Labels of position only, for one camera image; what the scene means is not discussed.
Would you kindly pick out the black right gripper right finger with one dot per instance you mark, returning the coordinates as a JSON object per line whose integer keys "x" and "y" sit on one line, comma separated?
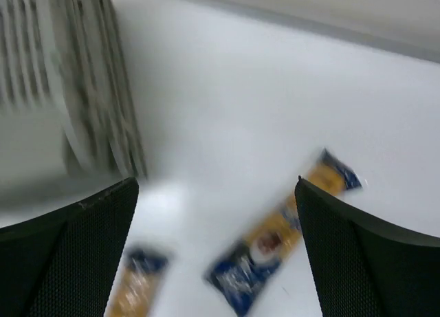
{"x": 363, "y": 265}

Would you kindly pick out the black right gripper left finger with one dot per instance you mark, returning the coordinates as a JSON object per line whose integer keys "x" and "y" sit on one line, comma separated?
{"x": 63, "y": 263}

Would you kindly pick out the grey stacked tray shelf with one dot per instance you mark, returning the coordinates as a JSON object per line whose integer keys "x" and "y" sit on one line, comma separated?
{"x": 67, "y": 54}

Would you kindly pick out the spaghetti bag centre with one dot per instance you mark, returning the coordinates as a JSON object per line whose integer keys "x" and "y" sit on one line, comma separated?
{"x": 139, "y": 280}

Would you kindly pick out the spaghetti bag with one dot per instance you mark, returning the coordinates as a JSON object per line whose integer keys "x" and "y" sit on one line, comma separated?
{"x": 243, "y": 271}
{"x": 139, "y": 280}

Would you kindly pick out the spaghetti bag far right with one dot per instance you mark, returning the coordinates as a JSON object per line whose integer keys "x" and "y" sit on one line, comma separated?
{"x": 243, "y": 271}

